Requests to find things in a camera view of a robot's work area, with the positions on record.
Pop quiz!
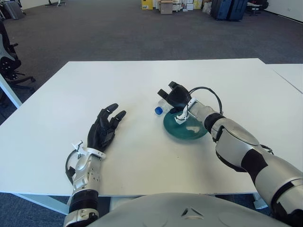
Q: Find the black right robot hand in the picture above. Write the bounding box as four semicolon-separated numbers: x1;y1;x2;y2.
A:
157;81;192;114

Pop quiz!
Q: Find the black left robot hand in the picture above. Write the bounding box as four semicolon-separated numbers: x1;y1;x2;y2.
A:
87;103;127;152

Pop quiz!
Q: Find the clear plastic bottle blue cap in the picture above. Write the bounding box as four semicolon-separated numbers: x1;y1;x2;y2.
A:
154;99;176;116

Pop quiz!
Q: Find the green round plate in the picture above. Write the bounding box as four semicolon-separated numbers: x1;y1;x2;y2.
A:
163;110;207;140

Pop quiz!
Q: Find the brown cardboard box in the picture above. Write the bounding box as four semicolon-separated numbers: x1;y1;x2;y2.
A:
160;0;173;15

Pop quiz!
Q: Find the stack of white boxes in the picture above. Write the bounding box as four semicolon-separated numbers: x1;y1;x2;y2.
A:
172;0;195;11

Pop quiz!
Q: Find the white plastic bag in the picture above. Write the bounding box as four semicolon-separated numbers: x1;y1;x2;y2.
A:
202;1;213;14

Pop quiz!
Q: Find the blue suitcase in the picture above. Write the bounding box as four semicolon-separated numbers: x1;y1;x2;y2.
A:
215;0;232;20

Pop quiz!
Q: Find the white side desk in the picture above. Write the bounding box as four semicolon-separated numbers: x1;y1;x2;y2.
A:
0;74;23;109

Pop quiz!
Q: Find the grey robot torso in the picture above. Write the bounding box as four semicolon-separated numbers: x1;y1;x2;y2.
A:
91;192;285;227

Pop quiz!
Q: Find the dark navy suitcase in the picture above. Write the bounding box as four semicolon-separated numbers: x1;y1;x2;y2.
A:
228;0;247;22

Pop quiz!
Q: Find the black mesh office chair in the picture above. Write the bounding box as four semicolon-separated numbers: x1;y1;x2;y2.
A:
0;21;36;95

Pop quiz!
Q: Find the white adjacent table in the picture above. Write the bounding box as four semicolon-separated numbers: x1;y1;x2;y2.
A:
272;63;303;94

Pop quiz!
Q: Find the black chair base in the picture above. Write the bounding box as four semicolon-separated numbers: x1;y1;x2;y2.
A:
46;0;67;7

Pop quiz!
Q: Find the grey cabinet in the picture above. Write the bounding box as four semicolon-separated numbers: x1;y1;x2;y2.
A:
0;2;26;21

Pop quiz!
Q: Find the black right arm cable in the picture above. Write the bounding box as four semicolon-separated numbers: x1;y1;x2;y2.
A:
188;87;275;156

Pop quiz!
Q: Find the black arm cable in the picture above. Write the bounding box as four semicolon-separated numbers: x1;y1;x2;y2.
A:
188;87;275;156
65;150;82;184

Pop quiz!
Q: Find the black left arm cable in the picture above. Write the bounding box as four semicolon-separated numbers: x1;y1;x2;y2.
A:
65;150;82;184

